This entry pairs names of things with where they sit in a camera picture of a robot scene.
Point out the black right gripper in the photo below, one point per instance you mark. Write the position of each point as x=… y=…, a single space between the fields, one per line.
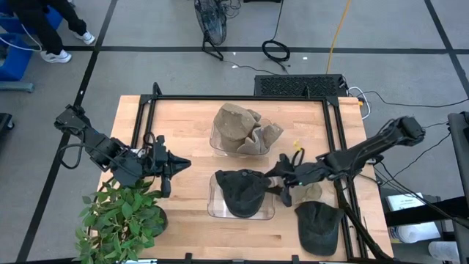
x=308 y=174

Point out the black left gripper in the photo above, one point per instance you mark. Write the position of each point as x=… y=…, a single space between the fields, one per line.
x=157 y=161

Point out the black baseball cap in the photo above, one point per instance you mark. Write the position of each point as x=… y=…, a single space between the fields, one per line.
x=318 y=227
x=242 y=190

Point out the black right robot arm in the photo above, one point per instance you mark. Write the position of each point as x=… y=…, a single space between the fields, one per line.
x=366 y=150

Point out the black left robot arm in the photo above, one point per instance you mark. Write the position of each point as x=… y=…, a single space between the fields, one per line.
x=99 y=146

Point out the clear plastic bin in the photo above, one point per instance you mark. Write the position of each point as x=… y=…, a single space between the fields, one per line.
x=213 y=143
x=216 y=212

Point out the black plant pot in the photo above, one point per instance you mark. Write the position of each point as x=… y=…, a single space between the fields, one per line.
x=163 y=220

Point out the green leafy plant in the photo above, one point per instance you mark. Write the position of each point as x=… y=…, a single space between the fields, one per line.
x=121 y=212

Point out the small black table clamp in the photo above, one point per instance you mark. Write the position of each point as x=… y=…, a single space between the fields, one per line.
x=295 y=258
x=188 y=257

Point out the black vented computer case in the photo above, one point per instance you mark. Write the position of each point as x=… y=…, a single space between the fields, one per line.
x=293 y=85

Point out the white box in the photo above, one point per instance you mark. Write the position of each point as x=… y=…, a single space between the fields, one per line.
x=406 y=201

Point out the black bar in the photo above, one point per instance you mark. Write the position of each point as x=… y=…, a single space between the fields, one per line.
x=421 y=214

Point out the black floor fan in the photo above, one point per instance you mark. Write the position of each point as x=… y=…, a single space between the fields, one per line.
x=212 y=22

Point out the grey platform base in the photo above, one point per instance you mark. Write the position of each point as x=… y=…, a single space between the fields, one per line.
x=14 y=87

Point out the blue storage bin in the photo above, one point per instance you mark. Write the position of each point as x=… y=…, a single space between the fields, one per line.
x=14 y=62
x=55 y=18

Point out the person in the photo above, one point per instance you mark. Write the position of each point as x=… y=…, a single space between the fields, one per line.
x=36 y=22

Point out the black aluminium frame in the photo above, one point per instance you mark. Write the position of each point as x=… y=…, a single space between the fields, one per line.
x=238 y=98

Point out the silver bracket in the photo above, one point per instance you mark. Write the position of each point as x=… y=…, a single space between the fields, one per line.
x=139 y=262

